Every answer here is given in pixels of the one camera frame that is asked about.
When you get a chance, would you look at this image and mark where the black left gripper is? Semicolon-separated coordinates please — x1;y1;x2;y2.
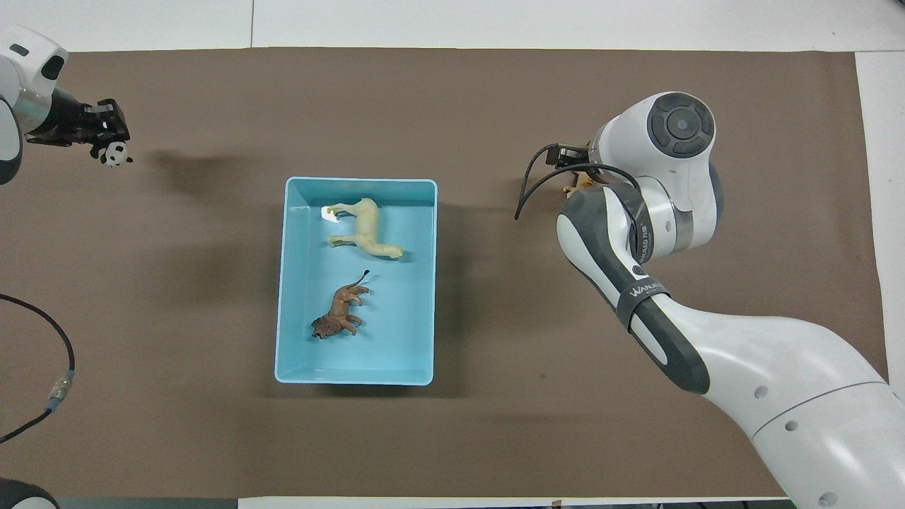
28;88;132;161

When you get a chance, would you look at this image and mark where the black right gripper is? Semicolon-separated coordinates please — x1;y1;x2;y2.
556;143;592;171

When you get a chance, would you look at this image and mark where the black and white panda toy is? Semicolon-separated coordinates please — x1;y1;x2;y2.
99;140;134;169

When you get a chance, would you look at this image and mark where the cream white horse toy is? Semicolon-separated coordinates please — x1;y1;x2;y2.
320;198;407;262

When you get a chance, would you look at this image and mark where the brown lion toy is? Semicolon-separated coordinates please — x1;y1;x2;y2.
310;269;373;340

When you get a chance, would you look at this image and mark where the light blue storage box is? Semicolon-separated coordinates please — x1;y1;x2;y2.
274;177;439;387

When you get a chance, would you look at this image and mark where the brown table mat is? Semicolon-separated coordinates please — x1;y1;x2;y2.
0;47;889;498

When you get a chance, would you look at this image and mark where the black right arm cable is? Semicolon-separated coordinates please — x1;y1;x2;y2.
513;144;641;221

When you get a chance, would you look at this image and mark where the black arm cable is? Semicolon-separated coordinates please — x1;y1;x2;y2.
513;144;641;221
0;293;77;445

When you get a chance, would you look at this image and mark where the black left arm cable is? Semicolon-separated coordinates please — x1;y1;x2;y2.
0;293;77;445

